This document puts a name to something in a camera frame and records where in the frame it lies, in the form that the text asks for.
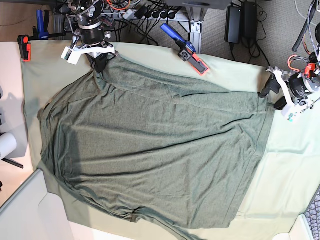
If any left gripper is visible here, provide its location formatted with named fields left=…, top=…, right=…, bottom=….
left=258, top=73, right=320, bottom=110

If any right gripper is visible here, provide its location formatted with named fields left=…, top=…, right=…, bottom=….
left=70, top=21, right=115, bottom=73

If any green T-shirt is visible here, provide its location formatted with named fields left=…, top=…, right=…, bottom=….
left=38, top=57, right=275, bottom=240

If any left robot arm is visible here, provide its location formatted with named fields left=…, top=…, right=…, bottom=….
left=258, top=0, right=320, bottom=113

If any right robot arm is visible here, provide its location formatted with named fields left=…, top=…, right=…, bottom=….
left=61, top=0, right=118, bottom=73

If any white power strip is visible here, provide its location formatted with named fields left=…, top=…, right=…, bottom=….
left=109, top=9, right=186, bottom=21

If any red black corner clamp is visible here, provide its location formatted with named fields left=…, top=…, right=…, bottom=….
left=17, top=35, right=31, bottom=62

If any black power brick right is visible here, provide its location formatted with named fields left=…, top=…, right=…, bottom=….
left=241, top=1, right=258, bottom=40

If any black power brick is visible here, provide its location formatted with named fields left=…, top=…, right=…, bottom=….
left=224, top=5, right=242, bottom=44
left=241, top=1, right=258, bottom=40

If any blue orange bar clamp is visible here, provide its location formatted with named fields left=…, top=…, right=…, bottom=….
left=160, top=23, right=209, bottom=76

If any black power brick left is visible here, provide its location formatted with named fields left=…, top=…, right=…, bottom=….
left=224, top=5, right=242, bottom=44

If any white paper roll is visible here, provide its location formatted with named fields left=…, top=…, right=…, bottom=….
left=0, top=132, right=17, bottom=160

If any white foam board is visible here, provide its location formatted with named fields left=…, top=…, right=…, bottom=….
left=0, top=169, right=74, bottom=240

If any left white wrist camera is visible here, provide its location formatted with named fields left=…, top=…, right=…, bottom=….
left=281, top=104, right=301, bottom=123

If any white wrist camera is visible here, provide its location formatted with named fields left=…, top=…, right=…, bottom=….
left=60, top=46, right=81, bottom=65
left=281, top=104, right=301, bottom=123

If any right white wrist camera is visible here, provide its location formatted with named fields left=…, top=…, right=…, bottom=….
left=60, top=46, right=81, bottom=65

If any blue clamp handle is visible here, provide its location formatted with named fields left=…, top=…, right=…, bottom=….
left=32, top=9, right=50, bottom=41

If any aluminium frame leg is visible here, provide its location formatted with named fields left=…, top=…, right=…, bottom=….
left=183, top=0, right=208, bottom=54

